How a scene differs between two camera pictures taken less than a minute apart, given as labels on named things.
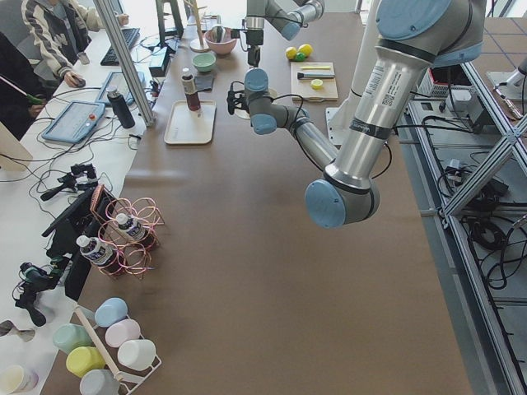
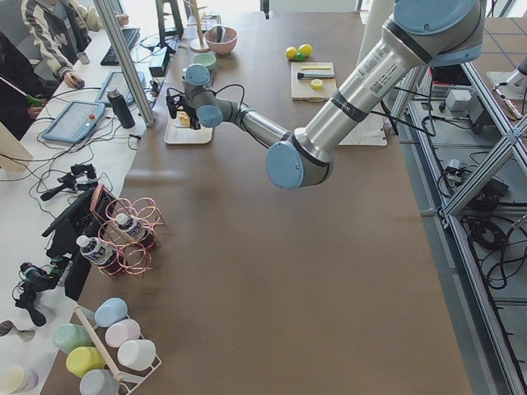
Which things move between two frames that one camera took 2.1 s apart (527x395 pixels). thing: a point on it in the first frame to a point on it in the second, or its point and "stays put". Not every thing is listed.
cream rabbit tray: [188, 127] stays put
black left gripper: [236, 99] to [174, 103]
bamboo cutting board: [324, 90] stays put
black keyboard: [129, 35] stays put
